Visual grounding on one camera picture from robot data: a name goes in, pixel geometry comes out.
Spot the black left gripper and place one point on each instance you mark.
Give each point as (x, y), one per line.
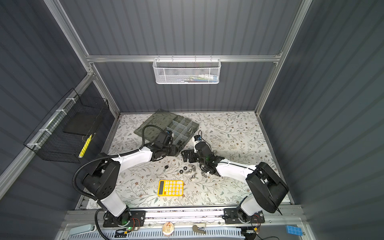
(174, 150)

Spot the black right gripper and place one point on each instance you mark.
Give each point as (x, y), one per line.
(192, 153)

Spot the green transparent organizer box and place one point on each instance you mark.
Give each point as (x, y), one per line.
(183, 128)

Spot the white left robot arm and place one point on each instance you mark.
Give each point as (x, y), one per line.
(102, 181)

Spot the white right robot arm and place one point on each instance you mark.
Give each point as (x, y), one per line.
(267, 188)

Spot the yellow calculator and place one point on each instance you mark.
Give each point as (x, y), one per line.
(170, 188)

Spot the yellow marker in basket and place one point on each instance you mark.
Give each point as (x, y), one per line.
(85, 147)

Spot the blue toy brick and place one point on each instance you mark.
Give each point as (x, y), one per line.
(294, 231)

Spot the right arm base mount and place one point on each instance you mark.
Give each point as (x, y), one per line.
(238, 216)

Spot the white wire wall basket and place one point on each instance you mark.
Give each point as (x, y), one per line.
(187, 72)

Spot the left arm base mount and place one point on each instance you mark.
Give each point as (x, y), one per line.
(127, 219)

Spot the black wire wall basket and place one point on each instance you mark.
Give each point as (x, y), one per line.
(63, 135)

